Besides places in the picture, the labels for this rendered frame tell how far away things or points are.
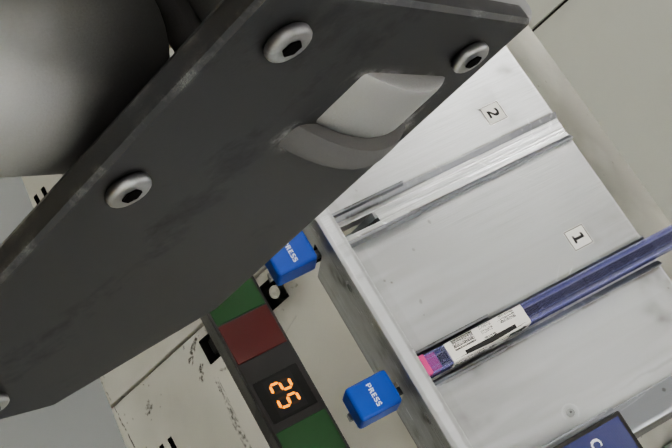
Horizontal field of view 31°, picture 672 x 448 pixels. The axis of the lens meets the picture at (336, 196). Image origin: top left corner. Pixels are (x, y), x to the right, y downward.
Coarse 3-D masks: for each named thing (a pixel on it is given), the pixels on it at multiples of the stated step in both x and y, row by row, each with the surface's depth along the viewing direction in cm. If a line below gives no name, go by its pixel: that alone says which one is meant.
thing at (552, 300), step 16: (656, 240) 82; (624, 256) 82; (640, 256) 82; (656, 256) 82; (592, 272) 81; (608, 272) 81; (624, 272) 81; (560, 288) 80; (576, 288) 80; (592, 288) 80; (528, 304) 79; (544, 304) 79; (560, 304) 80; (432, 352) 77; (432, 368) 77; (448, 368) 78
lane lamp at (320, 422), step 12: (324, 408) 78; (312, 420) 77; (324, 420) 77; (288, 432) 77; (300, 432) 77; (312, 432) 77; (324, 432) 77; (336, 432) 77; (288, 444) 76; (300, 444) 76; (312, 444) 76; (324, 444) 77; (336, 444) 77
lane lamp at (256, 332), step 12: (252, 312) 80; (264, 312) 80; (228, 324) 79; (240, 324) 79; (252, 324) 80; (264, 324) 80; (276, 324) 80; (228, 336) 79; (240, 336) 79; (252, 336) 79; (264, 336) 79; (276, 336) 79; (240, 348) 79; (252, 348) 79; (264, 348) 79; (240, 360) 78
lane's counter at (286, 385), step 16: (288, 368) 79; (256, 384) 78; (272, 384) 78; (288, 384) 78; (304, 384) 78; (272, 400) 78; (288, 400) 78; (304, 400) 78; (272, 416) 77; (288, 416) 77
